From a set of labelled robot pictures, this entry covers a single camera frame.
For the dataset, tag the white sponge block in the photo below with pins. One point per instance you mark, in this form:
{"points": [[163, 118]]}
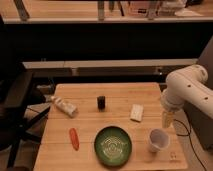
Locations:
{"points": [[136, 113]]}

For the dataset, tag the orange carrot toy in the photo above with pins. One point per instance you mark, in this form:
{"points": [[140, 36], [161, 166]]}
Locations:
{"points": [[74, 138]]}

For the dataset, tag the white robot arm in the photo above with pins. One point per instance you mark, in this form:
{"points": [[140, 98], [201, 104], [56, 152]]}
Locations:
{"points": [[186, 85]]}

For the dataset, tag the green plate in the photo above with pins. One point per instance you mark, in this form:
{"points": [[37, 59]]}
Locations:
{"points": [[113, 146]]}

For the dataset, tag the white lying bottle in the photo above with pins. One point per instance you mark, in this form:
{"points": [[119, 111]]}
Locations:
{"points": [[64, 106]]}

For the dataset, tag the black eraser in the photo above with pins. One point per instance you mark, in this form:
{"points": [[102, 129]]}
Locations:
{"points": [[101, 102]]}

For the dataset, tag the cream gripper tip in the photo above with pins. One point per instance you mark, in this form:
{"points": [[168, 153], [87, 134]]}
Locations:
{"points": [[167, 119]]}

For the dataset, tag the black office chair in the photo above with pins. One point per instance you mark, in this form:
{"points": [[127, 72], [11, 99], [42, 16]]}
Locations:
{"points": [[17, 91]]}

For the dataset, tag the clear plastic cup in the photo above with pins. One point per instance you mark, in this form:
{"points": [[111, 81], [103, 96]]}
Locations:
{"points": [[158, 140]]}

